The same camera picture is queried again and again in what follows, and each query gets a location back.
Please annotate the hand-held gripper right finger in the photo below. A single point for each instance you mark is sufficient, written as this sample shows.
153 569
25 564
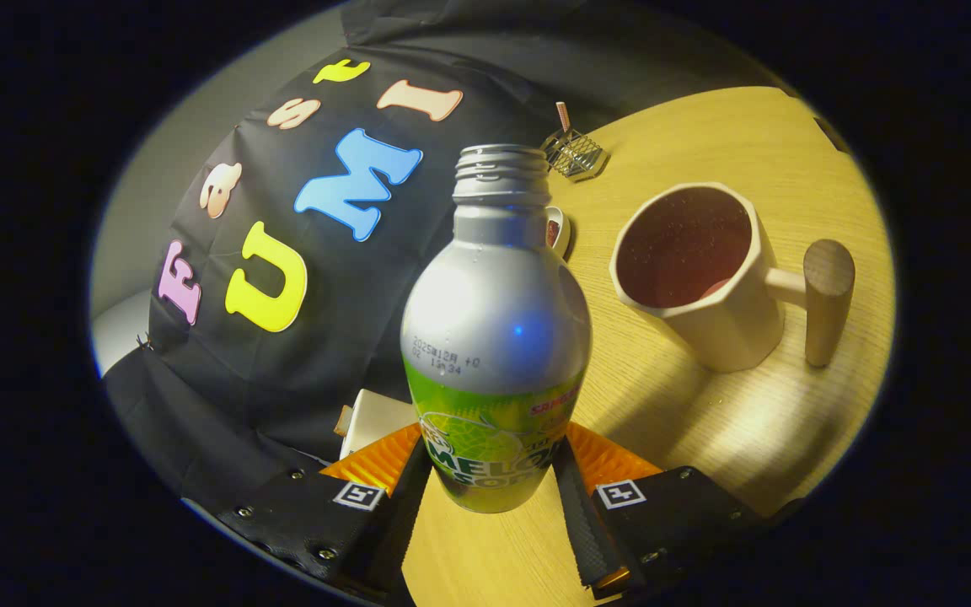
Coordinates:
582 523

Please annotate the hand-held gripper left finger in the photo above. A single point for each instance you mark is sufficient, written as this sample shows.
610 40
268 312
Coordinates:
405 514

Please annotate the silver green juice bottle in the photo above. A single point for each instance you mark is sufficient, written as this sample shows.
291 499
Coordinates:
494 320

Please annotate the white toaster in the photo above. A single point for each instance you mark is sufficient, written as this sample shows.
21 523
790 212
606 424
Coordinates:
380 417

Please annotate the toast slice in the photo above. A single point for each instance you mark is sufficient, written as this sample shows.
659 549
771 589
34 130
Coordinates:
342 420

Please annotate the wooden table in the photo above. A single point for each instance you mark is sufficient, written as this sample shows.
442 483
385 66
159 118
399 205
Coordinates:
789 438

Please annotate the white round plate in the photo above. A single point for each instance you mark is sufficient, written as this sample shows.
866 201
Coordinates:
564 232

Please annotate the brown meat slice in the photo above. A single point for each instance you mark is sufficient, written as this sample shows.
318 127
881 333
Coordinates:
552 232

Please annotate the striped straw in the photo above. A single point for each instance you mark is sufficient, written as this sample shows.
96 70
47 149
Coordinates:
563 116

